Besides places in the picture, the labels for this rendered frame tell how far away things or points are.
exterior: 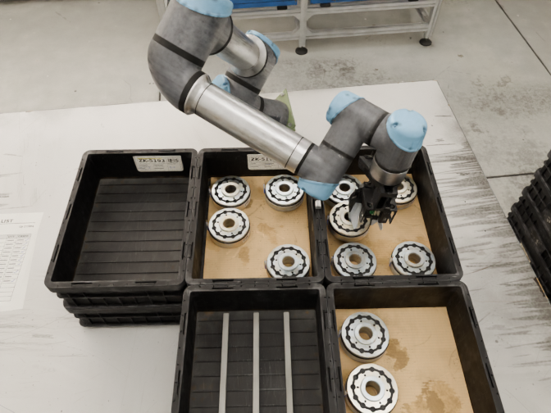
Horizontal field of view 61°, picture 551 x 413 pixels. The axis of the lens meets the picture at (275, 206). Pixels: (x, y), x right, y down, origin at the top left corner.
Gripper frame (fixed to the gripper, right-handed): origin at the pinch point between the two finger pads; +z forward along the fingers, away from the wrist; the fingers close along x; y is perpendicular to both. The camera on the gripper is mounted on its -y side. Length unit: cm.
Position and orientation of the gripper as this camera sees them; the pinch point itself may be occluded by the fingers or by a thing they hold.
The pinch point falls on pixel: (362, 219)
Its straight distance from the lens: 117.4
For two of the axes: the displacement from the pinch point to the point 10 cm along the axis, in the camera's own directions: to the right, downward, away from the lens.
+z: -0.9, 5.9, 8.0
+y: 0.1, 8.1, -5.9
